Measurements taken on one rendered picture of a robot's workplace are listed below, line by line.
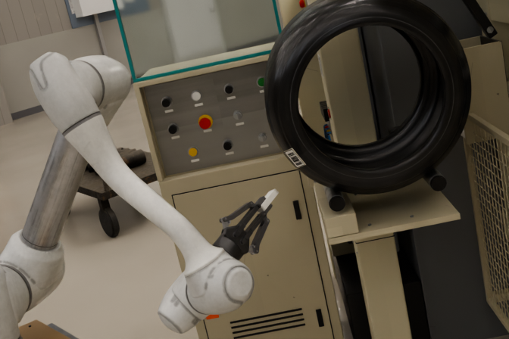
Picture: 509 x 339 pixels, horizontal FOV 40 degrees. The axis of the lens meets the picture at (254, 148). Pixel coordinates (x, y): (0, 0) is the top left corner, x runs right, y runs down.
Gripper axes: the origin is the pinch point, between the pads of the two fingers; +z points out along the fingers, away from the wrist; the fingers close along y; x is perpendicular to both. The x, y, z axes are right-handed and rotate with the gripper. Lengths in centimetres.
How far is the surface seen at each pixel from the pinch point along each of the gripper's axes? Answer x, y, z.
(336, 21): 22.7, -21.8, 38.0
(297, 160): 0.0, -0.3, 15.5
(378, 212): -5.2, 30.4, 28.1
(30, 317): -255, 10, -12
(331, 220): -2.2, 18.6, 12.0
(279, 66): 8.6, -22.8, 25.7
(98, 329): -205, 33, -3
